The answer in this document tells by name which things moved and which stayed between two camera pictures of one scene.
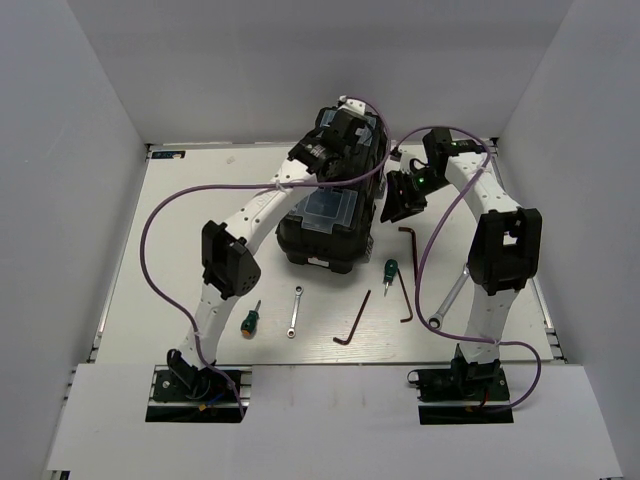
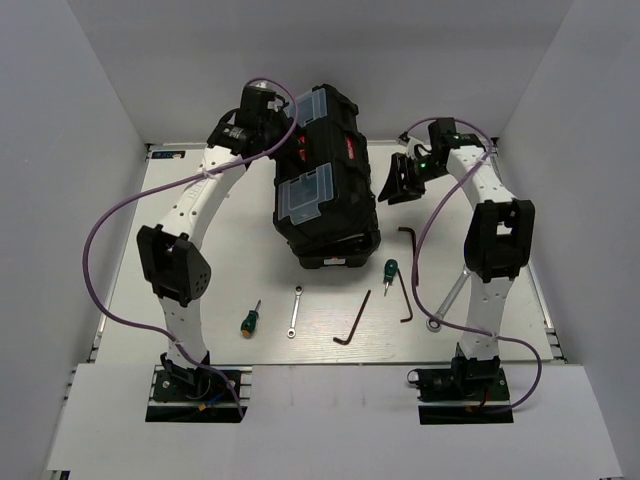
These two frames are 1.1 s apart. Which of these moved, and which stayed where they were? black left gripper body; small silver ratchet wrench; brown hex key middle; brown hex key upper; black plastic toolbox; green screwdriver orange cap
Moved: black plastic toolbox; black left gripper body
Stayed: green screwdriver orange cap; brown hex key middle; brown hex key upper; small silver ratchet wrench
